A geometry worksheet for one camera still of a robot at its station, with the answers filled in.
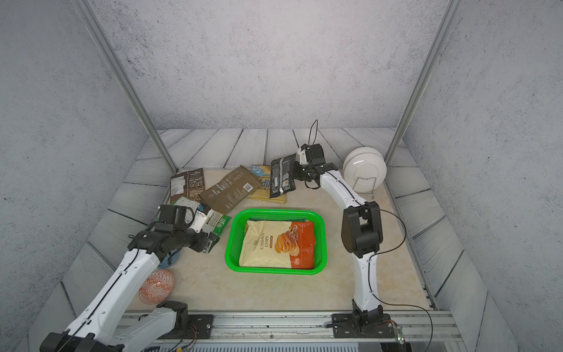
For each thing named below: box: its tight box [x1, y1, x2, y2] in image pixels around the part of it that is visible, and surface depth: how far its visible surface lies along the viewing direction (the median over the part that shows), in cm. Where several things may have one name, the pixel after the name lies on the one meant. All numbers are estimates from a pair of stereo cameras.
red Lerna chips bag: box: [238, 220, 316, 270], surface depth 86 cm
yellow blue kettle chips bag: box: [247, 165, 288, 204], surface depth 111 cm
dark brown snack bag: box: [170, 167, 206, 204], surface depth 117 cm
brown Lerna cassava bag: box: [198, 165, 262, 215], surface depth 110 cm
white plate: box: [343, 146, 388, 193], surface depth 104 cm
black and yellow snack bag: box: [269, 153, 297, 198], surface depth 101 cm
